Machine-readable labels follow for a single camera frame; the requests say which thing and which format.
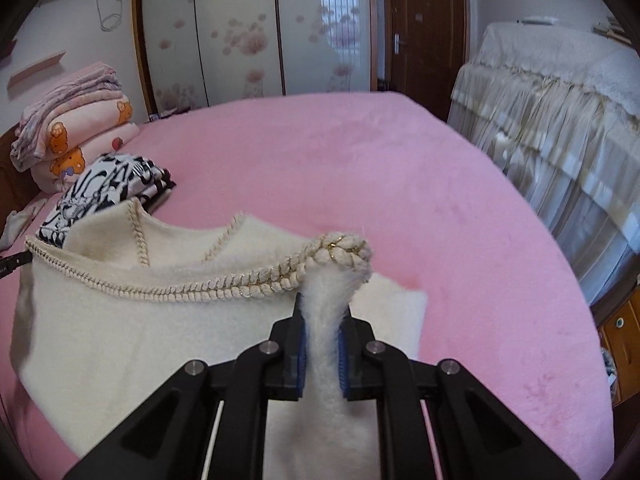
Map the dark brown wooden door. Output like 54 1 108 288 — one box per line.
384 0 468 122

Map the wooden drawer cabinet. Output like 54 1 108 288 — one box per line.
599 287 640 405

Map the pink bear print quilt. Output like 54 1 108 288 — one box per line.
29 96 140 194

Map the small grey cloth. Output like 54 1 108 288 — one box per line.
0 198 48 252

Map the pink wall shelf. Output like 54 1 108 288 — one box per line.
6 50 66 89

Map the beige lace covered furniture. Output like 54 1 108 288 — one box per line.
448 22 639 304

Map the pink plush bed blanket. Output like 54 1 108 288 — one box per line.
1 92 614 479

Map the cream fuzzy cardigan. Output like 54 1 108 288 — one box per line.
10 200 427 479

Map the lilac folded quilt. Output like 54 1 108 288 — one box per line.
10 62 122 172

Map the floral sliding wardrobe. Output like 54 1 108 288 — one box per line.
132 0 376 116

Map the black white patterned folded garment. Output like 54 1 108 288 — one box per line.
36 154 176 248

